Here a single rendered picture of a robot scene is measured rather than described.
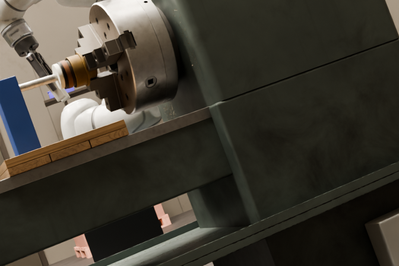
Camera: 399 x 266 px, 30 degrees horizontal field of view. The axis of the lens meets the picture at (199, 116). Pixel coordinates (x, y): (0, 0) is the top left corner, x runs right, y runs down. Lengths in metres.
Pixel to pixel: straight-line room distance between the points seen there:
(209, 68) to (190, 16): 0.14
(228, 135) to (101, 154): 0.32
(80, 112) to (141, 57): 0.73
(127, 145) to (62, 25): 8.37
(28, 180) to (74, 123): 0.83
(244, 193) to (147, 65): 0.41
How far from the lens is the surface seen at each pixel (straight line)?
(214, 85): 1.87
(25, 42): 2.47
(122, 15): 1.93
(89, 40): 2.07
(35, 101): 10.01
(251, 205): 1.88
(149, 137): 1.85
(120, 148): 1.83
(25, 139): 1.92
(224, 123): 1.86
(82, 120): 2.57
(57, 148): 1.79
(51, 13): 10.20
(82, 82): 1.99
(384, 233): 1.95
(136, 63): 1.89
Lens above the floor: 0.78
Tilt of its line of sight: 2 degrees up
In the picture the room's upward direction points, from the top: 21 degrees counter-clockwise
